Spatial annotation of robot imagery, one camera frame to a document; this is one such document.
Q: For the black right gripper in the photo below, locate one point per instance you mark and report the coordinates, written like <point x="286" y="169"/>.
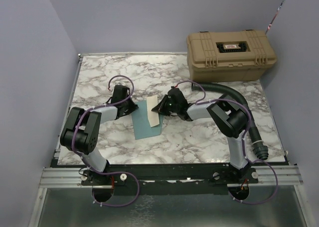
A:
<point x="160" y="108"/>

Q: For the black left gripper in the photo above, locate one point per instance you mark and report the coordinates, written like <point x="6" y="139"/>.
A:
<point x="133" y="107"/>

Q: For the beige paper letter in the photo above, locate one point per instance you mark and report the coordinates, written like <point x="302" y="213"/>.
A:
<point x="153" y="117"/>

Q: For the light blue paper envelope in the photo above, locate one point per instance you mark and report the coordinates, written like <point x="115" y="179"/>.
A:
<point x="141" y="125"/>

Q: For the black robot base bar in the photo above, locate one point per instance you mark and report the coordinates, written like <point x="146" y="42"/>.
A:
<point x="151" y="179"/>

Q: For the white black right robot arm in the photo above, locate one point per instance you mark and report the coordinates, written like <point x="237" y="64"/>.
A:
<point x="231" y="119"/>

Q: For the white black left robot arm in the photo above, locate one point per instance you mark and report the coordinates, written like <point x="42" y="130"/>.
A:
<point x="81" y="129"/>

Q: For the tan plastic tool case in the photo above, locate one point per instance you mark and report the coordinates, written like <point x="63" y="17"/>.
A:
<point x="229" y="56"/>

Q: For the aluminium rail frame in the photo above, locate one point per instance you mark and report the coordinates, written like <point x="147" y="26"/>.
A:
<point x="277" y="200"/>

